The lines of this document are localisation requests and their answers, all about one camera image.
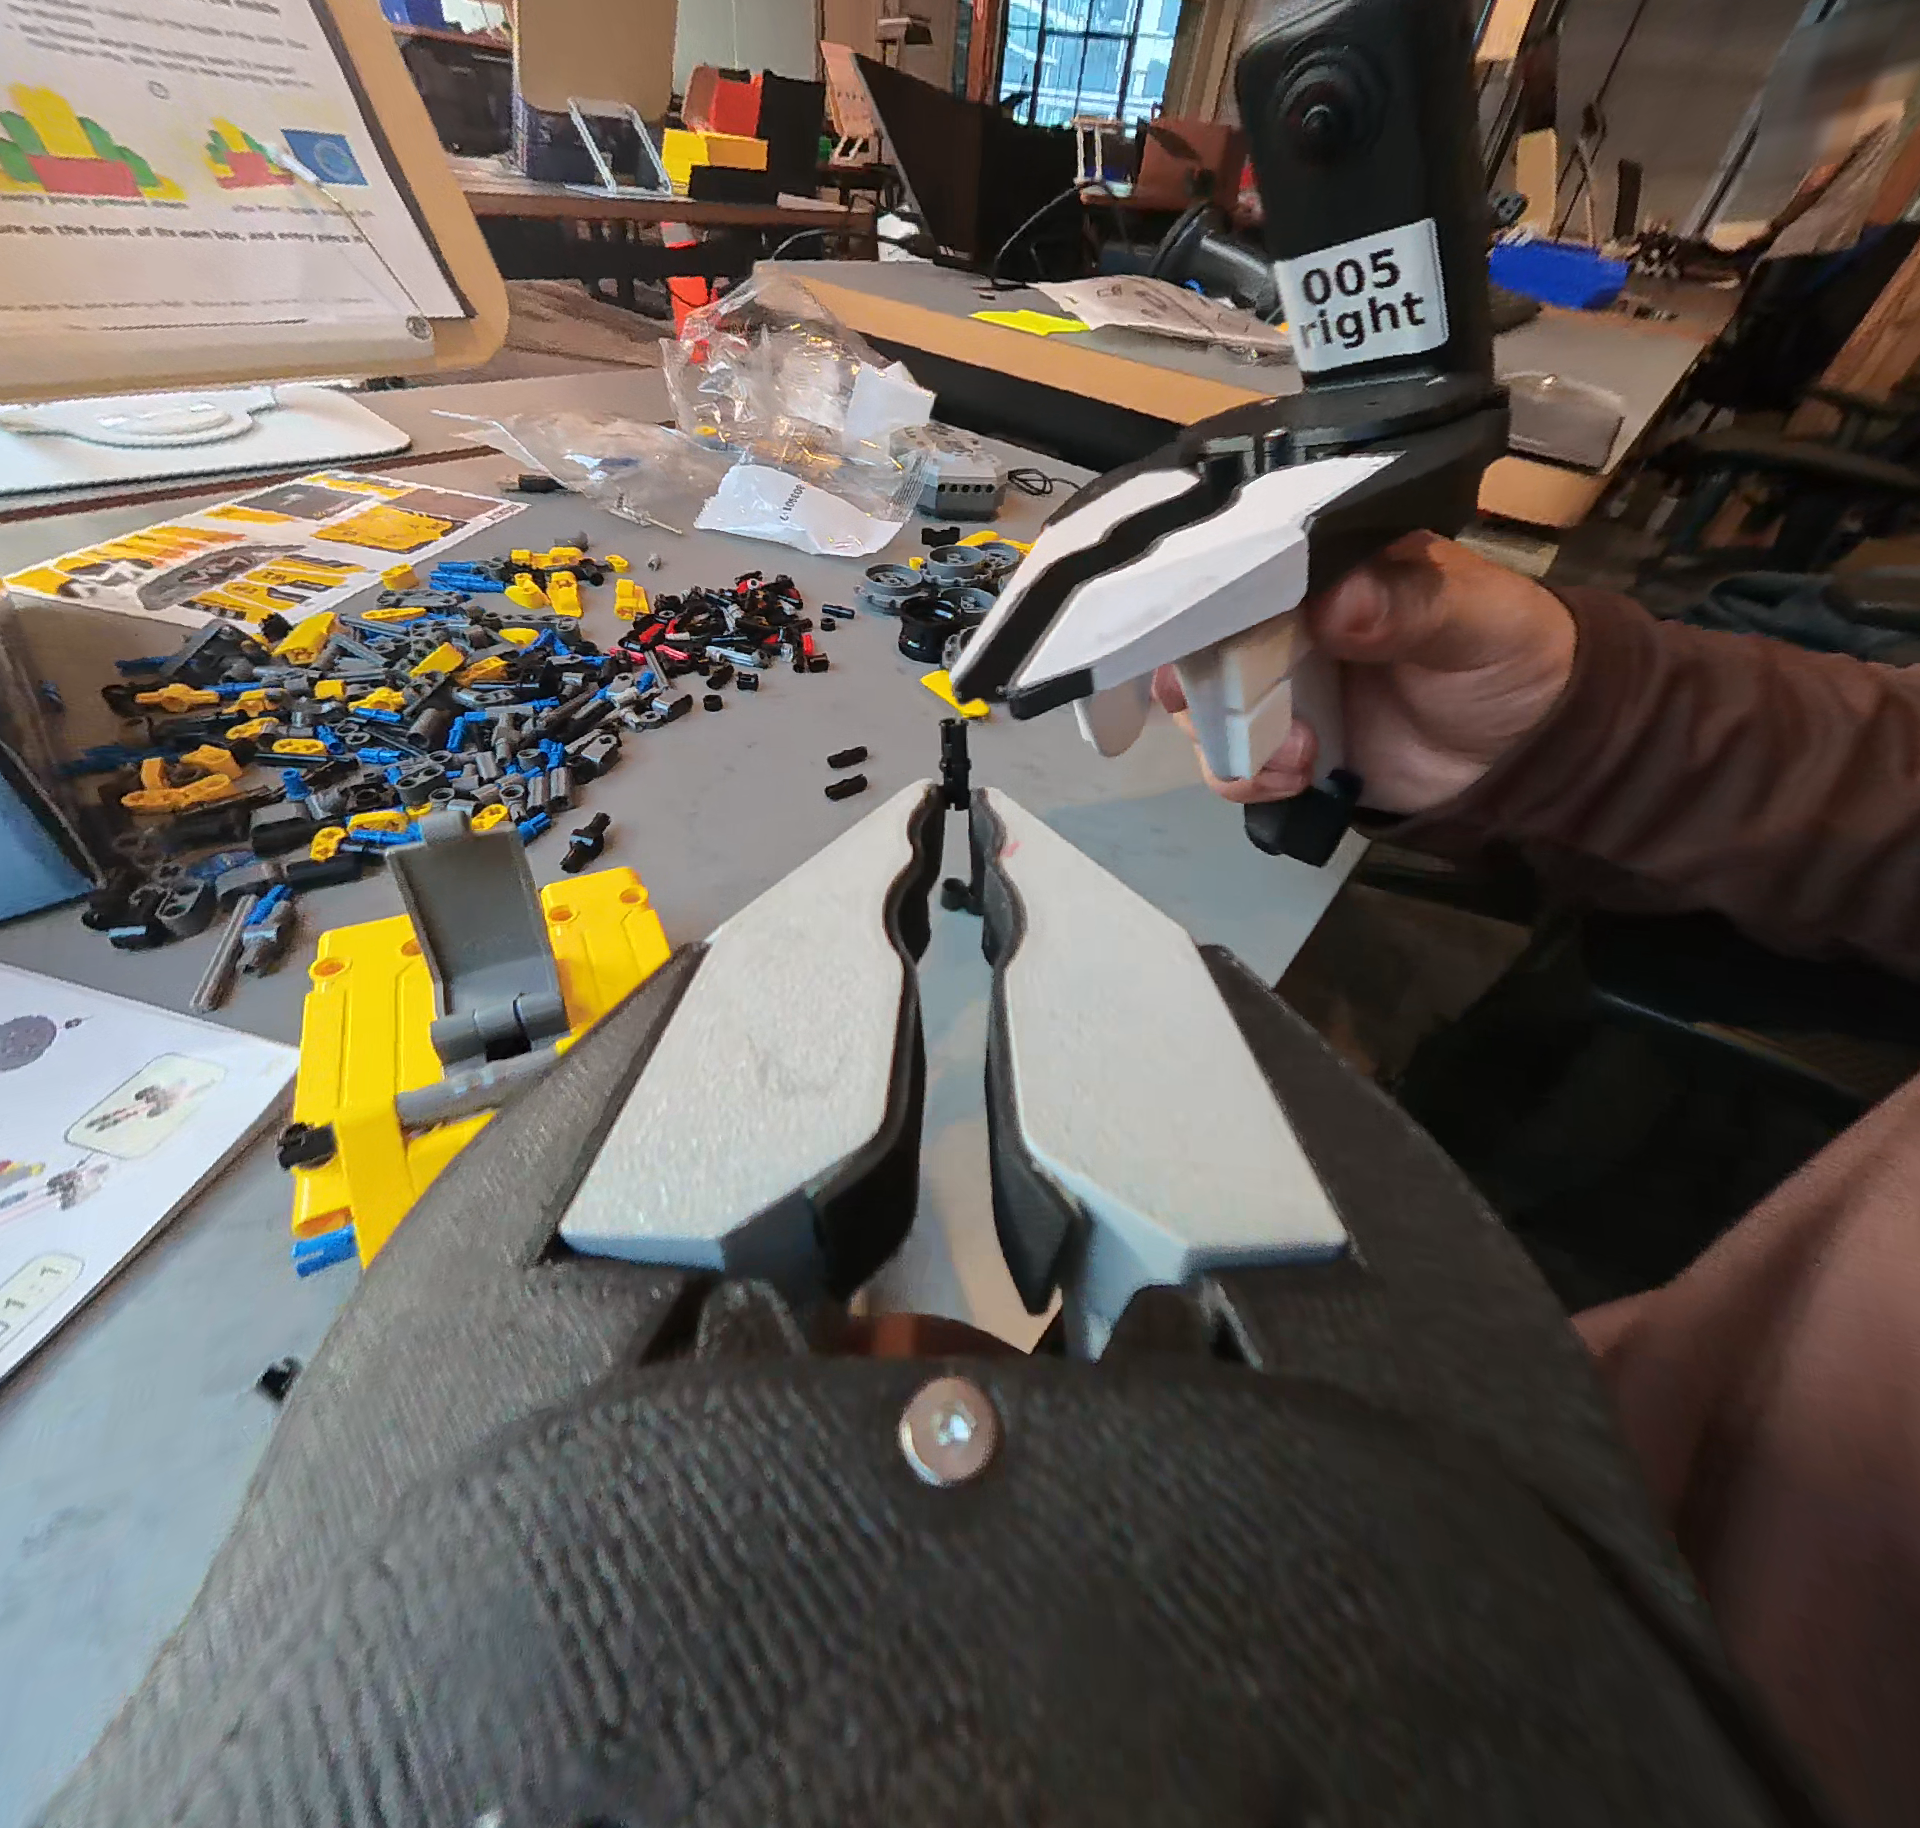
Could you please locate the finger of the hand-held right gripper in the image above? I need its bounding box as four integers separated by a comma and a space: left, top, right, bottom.
948, 462, 1209, 705
1004, 450, 1403, 728

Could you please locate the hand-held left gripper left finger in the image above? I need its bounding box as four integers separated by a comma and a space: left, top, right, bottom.
560, 784, 938, 1298

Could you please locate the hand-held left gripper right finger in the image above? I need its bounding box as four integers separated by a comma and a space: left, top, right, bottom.
974, 789, 1351, 1350

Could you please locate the black multi-hole connector piece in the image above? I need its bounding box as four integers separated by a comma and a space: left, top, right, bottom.
915, 714, 992, 917

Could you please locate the yellow toy vehicle model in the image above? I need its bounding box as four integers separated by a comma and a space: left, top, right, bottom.
280, 825, 677, 1277

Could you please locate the pile of small building parts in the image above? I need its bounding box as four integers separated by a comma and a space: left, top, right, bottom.
86, 540, 872, 1013

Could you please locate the person's right forearm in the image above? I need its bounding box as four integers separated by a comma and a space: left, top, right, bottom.
1410, 586, 1920, 983

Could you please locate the grey desk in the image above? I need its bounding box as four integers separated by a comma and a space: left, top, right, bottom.
0, 361, 1381, 1828

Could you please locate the person's right hand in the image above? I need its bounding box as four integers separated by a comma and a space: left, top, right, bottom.
1155, 535, 1577, 810

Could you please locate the group of grey toothed wheels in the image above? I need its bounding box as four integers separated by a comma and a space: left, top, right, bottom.
868, 529, 1038, 662

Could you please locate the grey motor block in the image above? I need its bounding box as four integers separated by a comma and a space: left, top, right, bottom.
915, 436, 1008, 512

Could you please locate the background wooden table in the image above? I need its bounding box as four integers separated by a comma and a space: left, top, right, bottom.
749, 256, 1742, 531

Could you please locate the blue plastic bin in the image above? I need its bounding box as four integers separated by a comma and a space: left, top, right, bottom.
1490, 241, 1636, 313

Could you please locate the window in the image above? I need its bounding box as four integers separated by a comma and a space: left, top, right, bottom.
1004, 0, 1189, 126

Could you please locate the crumpled clear plastic bag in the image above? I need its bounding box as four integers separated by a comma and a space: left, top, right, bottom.
449, 316, 948, 558

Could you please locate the black monitor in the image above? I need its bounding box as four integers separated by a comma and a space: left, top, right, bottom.
855, 54, 1088, 271

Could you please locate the instruction booklet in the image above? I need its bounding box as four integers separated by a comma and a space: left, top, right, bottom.
0, 959, 301, 1380

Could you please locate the sticker sheet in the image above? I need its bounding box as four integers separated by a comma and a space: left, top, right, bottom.
0, 469, 526, 630

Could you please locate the blue cardboard box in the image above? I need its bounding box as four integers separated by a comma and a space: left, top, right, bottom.
0, 0, 511, 930

